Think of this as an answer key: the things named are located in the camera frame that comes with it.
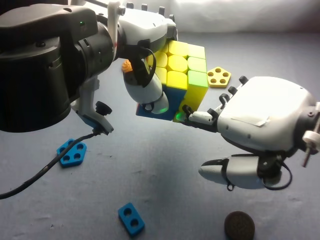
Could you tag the multicolour puzzle cube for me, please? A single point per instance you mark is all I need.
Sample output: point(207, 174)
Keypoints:
point(180, 67)

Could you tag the blue rectangular two-hole block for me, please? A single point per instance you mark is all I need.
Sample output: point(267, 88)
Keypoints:
point(131, 220)

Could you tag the dark chocolate sandwich cookie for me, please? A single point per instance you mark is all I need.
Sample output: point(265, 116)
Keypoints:
point(239, 226)

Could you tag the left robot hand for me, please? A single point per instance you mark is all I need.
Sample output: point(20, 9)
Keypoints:
point(145, 27)

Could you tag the yellow pentagon block with holes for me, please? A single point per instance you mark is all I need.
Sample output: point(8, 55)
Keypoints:
point(219, 77)

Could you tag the grey table cloth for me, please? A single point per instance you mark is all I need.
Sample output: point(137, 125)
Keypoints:
point(162, 187)

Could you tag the orange toy pastry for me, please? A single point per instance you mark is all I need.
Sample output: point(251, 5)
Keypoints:
point(127, 66)

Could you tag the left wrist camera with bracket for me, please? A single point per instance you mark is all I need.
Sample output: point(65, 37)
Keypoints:
point(88, 105)

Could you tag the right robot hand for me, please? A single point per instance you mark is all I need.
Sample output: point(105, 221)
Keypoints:
point(265, 112)

